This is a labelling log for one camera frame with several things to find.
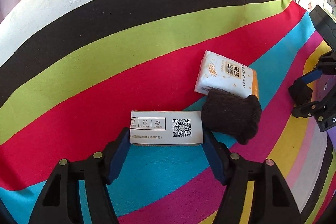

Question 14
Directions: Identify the white gold toothpaste box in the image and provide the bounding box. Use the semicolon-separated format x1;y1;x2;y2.
129;110;203;146

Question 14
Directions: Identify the dark brown knit sock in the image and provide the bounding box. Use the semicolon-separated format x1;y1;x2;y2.
288;79;313;106
201;89;262;145

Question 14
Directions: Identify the white orange tissue pack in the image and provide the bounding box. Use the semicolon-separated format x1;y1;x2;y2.
195;51;259;98

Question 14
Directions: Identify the purple storage box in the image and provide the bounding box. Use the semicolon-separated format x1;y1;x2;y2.
315;75;335;148

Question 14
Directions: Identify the rainbow striped tablecloth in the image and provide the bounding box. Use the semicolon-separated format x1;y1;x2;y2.
1;0;335;223

